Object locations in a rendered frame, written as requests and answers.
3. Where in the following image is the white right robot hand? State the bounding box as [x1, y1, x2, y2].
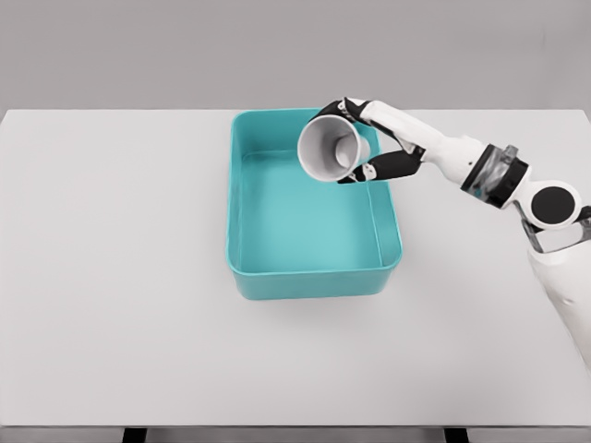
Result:
[315, 96, 448, 186]

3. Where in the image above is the white paper cup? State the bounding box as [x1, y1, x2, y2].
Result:
[296, 114, 372, 183]

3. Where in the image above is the teal plastic basket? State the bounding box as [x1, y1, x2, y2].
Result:
[224, 107, 404, 302]

